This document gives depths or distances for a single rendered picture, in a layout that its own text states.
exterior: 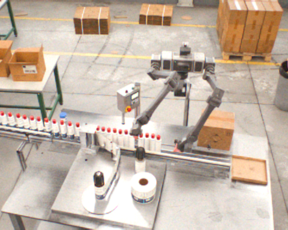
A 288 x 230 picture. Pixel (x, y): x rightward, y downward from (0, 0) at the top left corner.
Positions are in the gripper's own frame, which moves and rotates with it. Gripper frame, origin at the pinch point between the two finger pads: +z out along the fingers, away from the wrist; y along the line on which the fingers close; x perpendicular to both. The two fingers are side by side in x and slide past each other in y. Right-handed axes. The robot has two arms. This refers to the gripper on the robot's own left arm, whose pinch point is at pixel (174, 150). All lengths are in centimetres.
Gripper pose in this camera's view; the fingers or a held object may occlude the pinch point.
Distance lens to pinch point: 325.2
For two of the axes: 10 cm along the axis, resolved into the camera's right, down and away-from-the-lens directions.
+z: -6.3, 5.1, 5.9
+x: 7.5, 5.9, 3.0
